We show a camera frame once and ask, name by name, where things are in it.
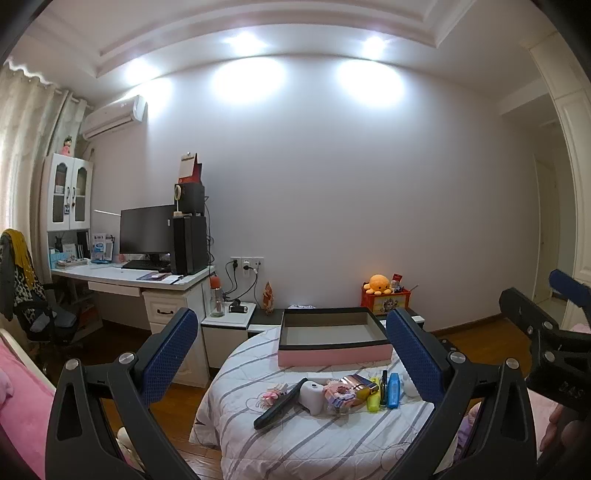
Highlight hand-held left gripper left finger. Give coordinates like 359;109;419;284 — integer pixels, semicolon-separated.
45;307;200;480

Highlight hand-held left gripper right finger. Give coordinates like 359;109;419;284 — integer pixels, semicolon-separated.
385;307;539;480

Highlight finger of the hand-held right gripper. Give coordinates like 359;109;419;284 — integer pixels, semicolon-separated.
499;287;563;343
549;269;591;319

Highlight pink storage box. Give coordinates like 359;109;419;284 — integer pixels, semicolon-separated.
278;307;394;368

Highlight pink hair ties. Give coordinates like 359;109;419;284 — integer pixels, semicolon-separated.
323;381;354;407

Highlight clear glass container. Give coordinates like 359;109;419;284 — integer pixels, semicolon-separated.
325;390;356;416

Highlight white plastic gadget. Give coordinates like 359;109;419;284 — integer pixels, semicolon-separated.
299;382;326;415

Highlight pink flower hair clip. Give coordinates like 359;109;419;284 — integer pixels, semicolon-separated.
259;383;289;410

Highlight black remote control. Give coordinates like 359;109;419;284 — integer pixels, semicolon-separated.
253;377;308;431

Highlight person's right hand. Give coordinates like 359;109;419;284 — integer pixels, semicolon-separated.
541;408;591;464

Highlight white drawer unit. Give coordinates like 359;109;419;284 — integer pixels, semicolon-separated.
143;281;211;387

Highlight red printed tin box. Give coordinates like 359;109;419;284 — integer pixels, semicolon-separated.
361;286;411;316

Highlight white nightstand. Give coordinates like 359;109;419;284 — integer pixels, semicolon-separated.
201;302;257;370

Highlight bottle with orange cap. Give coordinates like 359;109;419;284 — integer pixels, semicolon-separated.
210;276;225;318

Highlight orange octopus plush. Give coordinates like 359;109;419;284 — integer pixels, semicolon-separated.
363;274;393;295

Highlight black keyboard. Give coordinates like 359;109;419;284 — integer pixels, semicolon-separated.
121;260;171;272

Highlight white desk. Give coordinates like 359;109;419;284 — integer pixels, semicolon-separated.
51;264;216;319

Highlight black computer tower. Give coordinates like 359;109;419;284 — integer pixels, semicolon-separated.
172;215;208;276

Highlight black computer monitor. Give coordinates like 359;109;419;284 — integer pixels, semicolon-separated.
119;204;176;265

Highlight blue and white box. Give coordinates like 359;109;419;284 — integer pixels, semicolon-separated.
91;232;115;263

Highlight striped white quilt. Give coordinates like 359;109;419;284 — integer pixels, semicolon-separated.
189;318;467;480

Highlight black office chair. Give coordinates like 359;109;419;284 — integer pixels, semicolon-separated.
0;229;84;356

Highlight white wardrobe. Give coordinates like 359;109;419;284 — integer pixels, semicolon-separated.
519;32;591;305

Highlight pink blanket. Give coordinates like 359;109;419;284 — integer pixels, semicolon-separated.
0;330;56;480

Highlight black speaker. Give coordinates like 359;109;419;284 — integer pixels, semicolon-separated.
174;182;205;216

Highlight yellow cloth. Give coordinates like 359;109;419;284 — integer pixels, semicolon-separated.
1;229;35;287

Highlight red desk calendar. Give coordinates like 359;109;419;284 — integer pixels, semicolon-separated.
179;152;204;184

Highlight white glass-door cabinet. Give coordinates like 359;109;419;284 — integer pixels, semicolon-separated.
47;153;95;232

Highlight white air conditioner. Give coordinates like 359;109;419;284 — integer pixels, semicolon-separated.
81;95;147;140

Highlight beige curtain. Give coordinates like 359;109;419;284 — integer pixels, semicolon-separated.
0;62;86;241

